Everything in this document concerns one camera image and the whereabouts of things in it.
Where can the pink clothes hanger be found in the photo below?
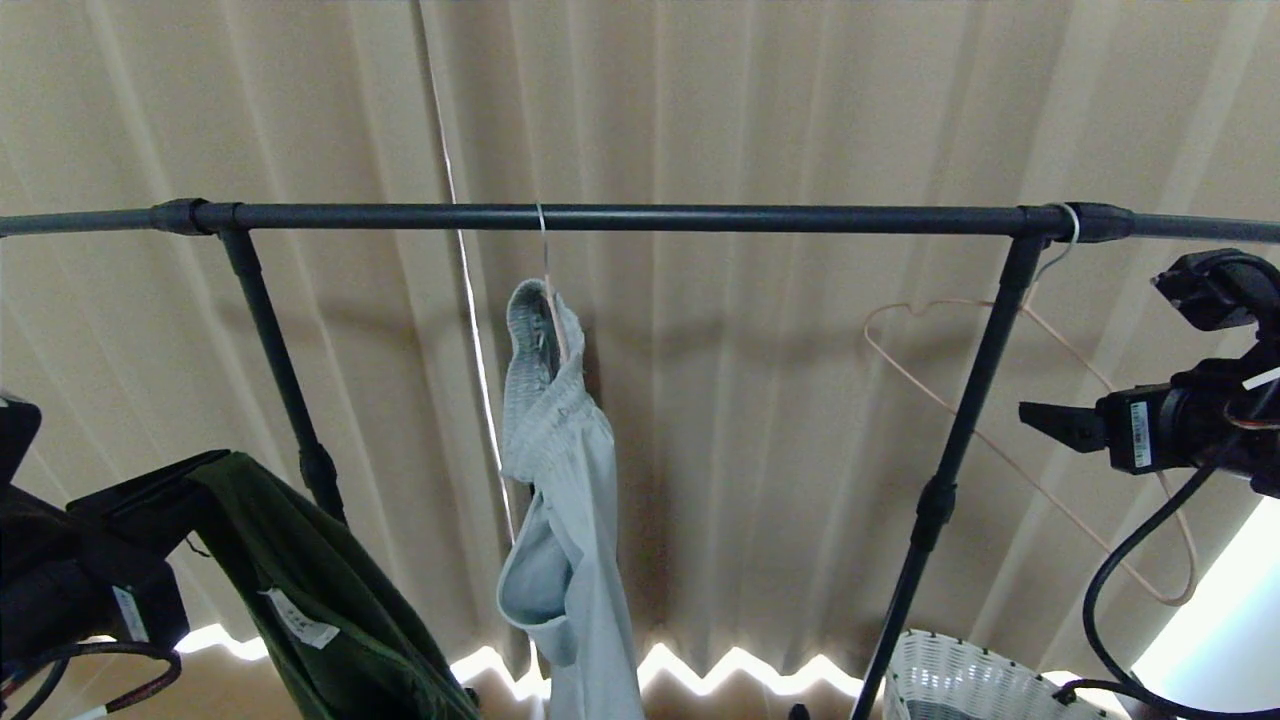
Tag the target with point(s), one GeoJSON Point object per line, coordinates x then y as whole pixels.
{"type": "Point", "coordinates": [546, 260]}
{"type": "Point", "coordinates": [905, 378]}

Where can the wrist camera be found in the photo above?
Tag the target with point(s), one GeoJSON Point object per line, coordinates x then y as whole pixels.
{"type": "Point", "coordinates": [15, 440]}
{"type": "Point", "coordinates": [1215, 285]}

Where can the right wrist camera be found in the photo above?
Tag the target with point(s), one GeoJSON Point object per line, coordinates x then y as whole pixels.
{"type": "Point", "coordinates": [1215, 285]}

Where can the beige curtain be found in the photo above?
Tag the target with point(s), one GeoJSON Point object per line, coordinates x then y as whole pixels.
{"type": "Point", "coordinates": [750, 450]}

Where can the white laundry basket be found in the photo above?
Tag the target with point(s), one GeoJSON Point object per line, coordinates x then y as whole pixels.
{"type": "Point", "coordinates": [960, 680]}

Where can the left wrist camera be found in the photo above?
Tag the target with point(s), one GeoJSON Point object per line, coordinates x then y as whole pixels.
{"type": "Point", "coordinates": [15, 440]}

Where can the black clothes rack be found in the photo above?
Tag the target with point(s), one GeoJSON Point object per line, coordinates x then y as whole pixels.
{"type": "Point", "coordinates": [700, 217]}

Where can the green garment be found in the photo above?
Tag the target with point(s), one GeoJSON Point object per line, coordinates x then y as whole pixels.
{"type": "Point", "coordinates": [320, 580]}

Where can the pale grey shorts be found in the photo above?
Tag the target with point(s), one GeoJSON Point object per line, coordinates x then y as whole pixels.
{"type": "Point", "coordinates": [580, 520]}

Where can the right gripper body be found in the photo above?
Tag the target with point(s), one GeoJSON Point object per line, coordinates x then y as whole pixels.
{"type": "Point", "coordinates": [1170, 430]}

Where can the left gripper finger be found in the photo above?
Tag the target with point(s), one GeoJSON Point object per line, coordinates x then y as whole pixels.
{"type": "Point", "coordinates": [140, 510]}

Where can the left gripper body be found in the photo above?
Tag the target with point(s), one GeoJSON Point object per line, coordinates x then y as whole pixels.
{"type": "Point", "coordinates": [90, 590]}

